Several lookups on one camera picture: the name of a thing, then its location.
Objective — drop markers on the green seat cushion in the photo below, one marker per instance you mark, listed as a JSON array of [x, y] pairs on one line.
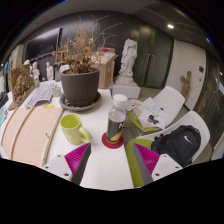
[[131, 160], [133, 120]]

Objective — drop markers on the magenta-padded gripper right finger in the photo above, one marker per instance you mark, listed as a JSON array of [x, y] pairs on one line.
[[166, 165]]

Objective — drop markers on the brown relief sculpture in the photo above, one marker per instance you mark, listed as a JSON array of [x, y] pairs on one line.
[[21, 86]]

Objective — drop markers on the open printed booklet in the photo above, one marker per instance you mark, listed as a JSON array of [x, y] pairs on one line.
[[41, 95]]

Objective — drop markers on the white headless statue on pedestal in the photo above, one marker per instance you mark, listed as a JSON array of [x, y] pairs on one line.
[[128, 55]]

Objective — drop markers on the black backpack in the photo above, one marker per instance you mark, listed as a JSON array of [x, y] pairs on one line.
[[176, 143]]

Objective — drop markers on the light wooden board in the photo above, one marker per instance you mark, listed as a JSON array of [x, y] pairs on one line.
[[30, 136]]

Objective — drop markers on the yellow-green mug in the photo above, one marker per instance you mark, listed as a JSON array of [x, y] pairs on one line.
[[71, 130]]

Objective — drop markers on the small white cup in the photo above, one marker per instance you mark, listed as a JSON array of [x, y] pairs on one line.
[[57, 92]]

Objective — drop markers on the clear drink bottle white cap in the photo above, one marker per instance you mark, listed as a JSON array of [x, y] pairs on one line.
[[116, 123]]

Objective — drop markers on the black boxes stack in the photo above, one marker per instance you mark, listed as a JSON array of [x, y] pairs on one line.
[[2, 100]]

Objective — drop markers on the wooden figure sculpture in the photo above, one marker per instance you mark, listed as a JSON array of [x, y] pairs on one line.
[[186, 85]]

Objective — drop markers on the flat round red coaster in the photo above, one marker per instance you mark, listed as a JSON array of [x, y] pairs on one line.
[[106, 143]]

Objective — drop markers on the round ceiling lamp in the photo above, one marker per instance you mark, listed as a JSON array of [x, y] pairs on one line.
[[208, 40], [170, 26]]

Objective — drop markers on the white chair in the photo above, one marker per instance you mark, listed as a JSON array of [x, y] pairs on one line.
[[171, 100], [196, 118]]

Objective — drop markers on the wooden easel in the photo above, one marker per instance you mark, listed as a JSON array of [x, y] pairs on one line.
[[60, 59]]

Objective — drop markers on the dried plant in brown pot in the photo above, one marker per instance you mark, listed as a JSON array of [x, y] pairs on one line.
[[80, 88]]

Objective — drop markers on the stack of papers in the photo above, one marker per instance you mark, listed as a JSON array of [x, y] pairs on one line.
[[151, 113]]

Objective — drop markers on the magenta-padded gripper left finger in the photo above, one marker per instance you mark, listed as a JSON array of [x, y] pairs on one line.
[[56, 165]]

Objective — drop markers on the small white figurine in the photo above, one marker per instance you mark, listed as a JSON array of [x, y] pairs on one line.
[[35, 71], [49, 70]]

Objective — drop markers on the black wall screen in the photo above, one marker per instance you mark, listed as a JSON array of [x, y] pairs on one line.
[[41, 45]]

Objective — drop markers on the white cabinet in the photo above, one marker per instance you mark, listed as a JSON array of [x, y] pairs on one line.
[[15, 58]]

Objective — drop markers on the grey plant saucer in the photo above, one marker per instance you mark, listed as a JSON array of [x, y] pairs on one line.
[[80, 108]]

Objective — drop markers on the small yellow tag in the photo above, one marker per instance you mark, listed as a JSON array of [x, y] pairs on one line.
[[48, 106]]

